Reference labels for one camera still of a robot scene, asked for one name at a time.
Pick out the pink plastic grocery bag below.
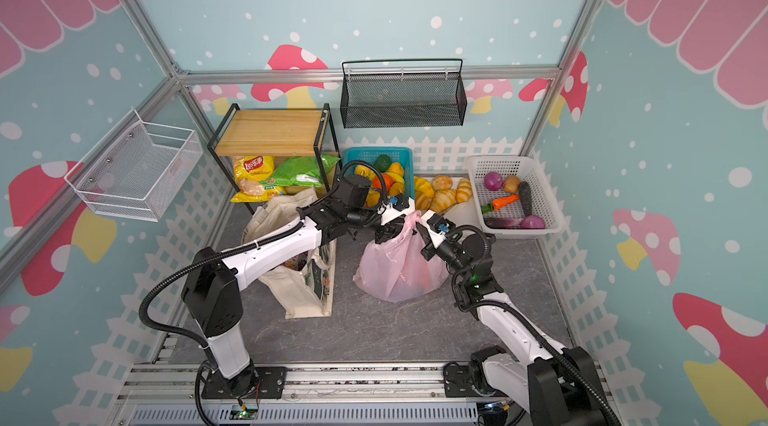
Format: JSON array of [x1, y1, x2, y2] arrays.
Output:
[[353, 212, 448, 302]]

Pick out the beige canvas tote bag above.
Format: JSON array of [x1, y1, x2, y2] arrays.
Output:
[[242, 188, 337, 319]]

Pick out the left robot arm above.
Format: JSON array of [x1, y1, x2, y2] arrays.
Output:
[[139, 160, 415, 380]]

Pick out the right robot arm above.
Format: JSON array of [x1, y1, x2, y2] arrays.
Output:
[[417, 221, 621, 425]]

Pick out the orange tomato fruit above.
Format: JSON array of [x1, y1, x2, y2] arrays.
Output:
[[373, 173, 394, 192]]

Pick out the long striped croissant bread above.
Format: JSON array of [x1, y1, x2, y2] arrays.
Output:
[[429, 189, 457, 213]]

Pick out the striped yellow bread roll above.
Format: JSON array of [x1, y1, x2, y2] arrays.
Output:
[[414, 176, 435, 199]]

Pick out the banana bunch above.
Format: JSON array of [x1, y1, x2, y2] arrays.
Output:
[[354, 164, 405, 207]]

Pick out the small striped bread roll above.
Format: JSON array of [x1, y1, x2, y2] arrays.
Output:
[[456, 178, 473, 203]]

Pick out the round beige bread bun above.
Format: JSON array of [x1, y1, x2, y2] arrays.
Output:
[[431, 175, 454, 191]]

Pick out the green avocado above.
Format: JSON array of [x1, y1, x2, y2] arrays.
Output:
[[374, 154, 393, 173]]

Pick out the teal plastic fruit basket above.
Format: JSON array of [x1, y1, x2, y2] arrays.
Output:
[[343, 145, 415, 198]]

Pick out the small orange carrot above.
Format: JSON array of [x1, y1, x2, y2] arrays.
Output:
[[481, 194, 520, 215]]

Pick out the purple onion back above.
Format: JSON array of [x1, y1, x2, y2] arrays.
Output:
[[483, 171, 505, 191]]

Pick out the purple onion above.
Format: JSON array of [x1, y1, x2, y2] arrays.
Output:
[[483, 171, 505, 191], [520, 215, 547, 229]]

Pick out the white plastic vegetable basket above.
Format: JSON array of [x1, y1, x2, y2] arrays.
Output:
[[465, 155, 564, 239]]

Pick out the brown potato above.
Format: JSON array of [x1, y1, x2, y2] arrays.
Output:
[[503, 175, 522, 194]]

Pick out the purple onion front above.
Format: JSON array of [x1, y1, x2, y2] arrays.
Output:
[[520, 215, 547, 229]]

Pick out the green snack bag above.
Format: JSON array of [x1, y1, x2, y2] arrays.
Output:
[[268, 154, 339, 188]]

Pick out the yellow chips bag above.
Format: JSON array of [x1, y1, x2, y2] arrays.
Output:
[[231, 155, 286, 203]]

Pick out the black mesh wall basket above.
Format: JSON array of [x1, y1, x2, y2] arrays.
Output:
[[340, 58, 468, 128]]

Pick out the wooden black-frame shelf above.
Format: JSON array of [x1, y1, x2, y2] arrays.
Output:
[[207, 104, 340, 193]]

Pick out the white wire wall basket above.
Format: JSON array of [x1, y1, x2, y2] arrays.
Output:
[[64, 109, 203, 222]]

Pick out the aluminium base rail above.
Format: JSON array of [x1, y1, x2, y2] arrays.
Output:
[[105, 362, 531, 425]]

